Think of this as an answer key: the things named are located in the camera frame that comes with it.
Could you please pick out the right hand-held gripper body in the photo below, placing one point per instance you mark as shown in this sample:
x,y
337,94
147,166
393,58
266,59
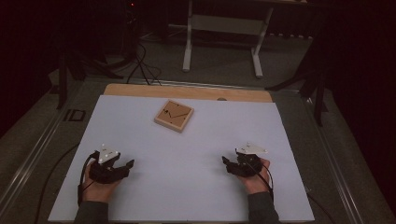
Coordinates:
x,y
249,165

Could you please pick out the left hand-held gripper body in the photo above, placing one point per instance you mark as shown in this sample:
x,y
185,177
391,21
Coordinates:
x,y
104,171

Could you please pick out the square wooden picture frame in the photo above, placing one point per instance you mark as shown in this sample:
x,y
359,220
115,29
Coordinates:
x,y
174,115

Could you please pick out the person's left hand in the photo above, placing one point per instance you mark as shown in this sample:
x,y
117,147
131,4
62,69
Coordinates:
x,y
99,191

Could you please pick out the person's right hand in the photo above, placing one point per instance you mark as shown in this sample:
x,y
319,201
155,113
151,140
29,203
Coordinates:
x,y
257,185

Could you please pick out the white table sheet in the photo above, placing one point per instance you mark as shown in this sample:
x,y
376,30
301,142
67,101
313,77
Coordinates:
x,y
186,174

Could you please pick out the black floor plate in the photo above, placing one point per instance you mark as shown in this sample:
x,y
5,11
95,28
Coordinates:
x,y
74,115

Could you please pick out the black tripod stand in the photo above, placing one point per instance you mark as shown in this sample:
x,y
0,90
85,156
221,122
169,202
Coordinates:
x,y
313,81
81,68

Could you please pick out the dark equipment with red light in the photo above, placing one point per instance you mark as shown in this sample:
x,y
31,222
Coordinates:
x,y
131,28

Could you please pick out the white metal stand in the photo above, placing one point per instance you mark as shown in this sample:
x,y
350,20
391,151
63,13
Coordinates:
x,y
224,25

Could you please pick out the metal floor rail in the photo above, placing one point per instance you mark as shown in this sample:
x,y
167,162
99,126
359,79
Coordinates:
x,y
334,168
211,84
28,165

